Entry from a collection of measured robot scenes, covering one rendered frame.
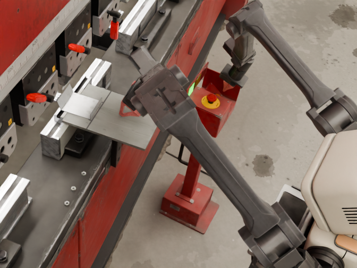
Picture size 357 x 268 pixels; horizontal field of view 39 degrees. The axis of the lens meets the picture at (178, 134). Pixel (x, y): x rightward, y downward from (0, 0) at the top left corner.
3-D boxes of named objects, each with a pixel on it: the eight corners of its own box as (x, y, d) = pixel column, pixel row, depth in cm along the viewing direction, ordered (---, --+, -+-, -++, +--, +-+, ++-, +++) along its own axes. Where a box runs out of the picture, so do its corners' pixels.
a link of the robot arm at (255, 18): (222, 8, 135) (252, -16, 134) (224, 25, 148) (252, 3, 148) (333, 140, 127) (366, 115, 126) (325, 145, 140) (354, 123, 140)
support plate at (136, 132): (144, 151, 147) (145, 149, 147) (61, 122, 151) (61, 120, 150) (165, 111, 160) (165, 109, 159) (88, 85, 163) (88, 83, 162)
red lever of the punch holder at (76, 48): (78, 45, 124) (91, 48, 134) (63, 40, 125) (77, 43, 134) (76, 52, 124) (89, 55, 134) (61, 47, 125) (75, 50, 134)
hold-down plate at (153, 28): (145, 55, 195) (146, 49, 193) (132, 51, 195) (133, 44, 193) (170, 15, 215) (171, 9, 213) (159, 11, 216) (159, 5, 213)
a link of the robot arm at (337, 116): (348, 148, 128) (364, 135, 128) (326, 117, 126) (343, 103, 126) (332, 140, 137) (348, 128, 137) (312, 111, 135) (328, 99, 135)
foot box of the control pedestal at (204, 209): (203, 235, 247) (208, 222, 238) (158, 212, 252) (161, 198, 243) (219, 206, 260) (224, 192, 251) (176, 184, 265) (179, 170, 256)
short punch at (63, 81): (65, 91, 147) (64, 66, 140) (59, 89, 147) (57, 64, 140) (80, 70, 154) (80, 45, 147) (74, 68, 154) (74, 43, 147)
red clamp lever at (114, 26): (117, 41, 154) (119, 14, 147) (104, 38, 154) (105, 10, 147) (119, 38, 155) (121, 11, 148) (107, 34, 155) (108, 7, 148)
